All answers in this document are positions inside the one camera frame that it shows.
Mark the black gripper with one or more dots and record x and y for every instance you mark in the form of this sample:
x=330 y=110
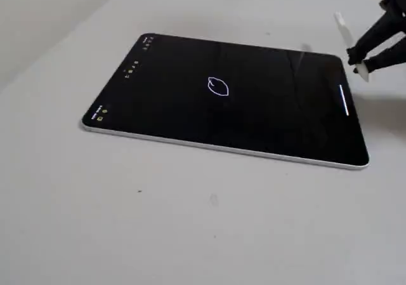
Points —
x=385 y=48

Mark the white apple pencil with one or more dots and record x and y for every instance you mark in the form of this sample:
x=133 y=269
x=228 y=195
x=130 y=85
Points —
x=344 y=28

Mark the black screen ipad tablet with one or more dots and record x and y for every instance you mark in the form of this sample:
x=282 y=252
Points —
x=222 y=107

